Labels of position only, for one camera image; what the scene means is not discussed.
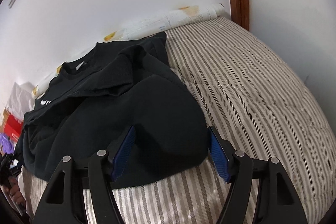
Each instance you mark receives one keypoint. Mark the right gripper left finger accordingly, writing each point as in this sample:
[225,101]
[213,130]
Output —
[63,198]

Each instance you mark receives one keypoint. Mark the black sweatshirt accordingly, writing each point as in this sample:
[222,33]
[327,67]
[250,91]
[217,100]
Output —
[94,102]

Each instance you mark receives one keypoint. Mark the left hand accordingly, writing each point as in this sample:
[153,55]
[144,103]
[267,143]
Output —
[12,192]

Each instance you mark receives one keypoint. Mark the purple plush toy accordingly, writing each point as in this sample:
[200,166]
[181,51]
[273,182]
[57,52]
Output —
[6,144]

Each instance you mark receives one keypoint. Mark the red paper shopping bag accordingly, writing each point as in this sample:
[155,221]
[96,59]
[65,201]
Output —
[12,127]

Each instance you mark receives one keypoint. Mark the white paper shopping bag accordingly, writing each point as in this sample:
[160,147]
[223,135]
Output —
[20,100]

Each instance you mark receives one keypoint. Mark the striped quilted mattress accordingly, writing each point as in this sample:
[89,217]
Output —
[257,102]

